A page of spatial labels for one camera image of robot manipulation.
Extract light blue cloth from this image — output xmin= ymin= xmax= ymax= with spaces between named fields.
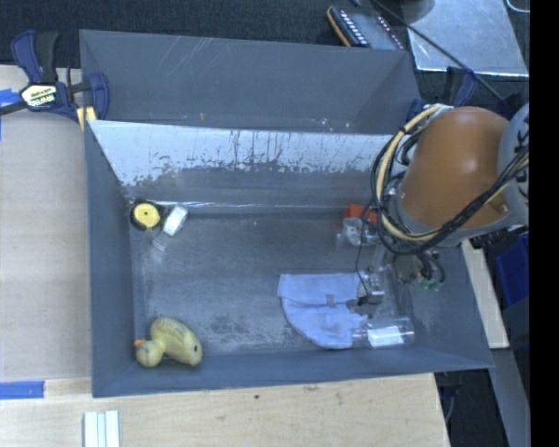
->
xmin=277 ymin=272 xmax=372 ymax=350

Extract pale wood flat board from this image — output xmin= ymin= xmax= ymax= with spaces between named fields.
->
xmin=0 ymin=104 xmax=94 ymax=384

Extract yellow and black tape measure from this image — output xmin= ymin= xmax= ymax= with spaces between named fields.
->
xmin=130 ymin=198 xmax=164 ymax=233

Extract grey metal bin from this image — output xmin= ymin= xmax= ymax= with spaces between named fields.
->
xmin=77 ymin=29 xmax=496 ymax=399

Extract clear spray bottle orange top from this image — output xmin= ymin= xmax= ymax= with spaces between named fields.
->
xmin=335 ymin=203 xmax=381 ymax=252

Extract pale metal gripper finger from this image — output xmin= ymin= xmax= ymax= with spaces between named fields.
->
xmin=356 ymin=270 xmax=386 ymax=293
xmin=347 ymin=290 xmax=386 ymax=318

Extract yellow toy duck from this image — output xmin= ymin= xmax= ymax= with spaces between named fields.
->
xmin=133 ymin=316 xmax=204 ymax=369

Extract clear plastic bottle white label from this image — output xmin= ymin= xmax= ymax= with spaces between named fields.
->
xmin=150 ymin=204 xmax=190 ymax=252
xmin=351 ymin=318 xmax=416 ymax=350

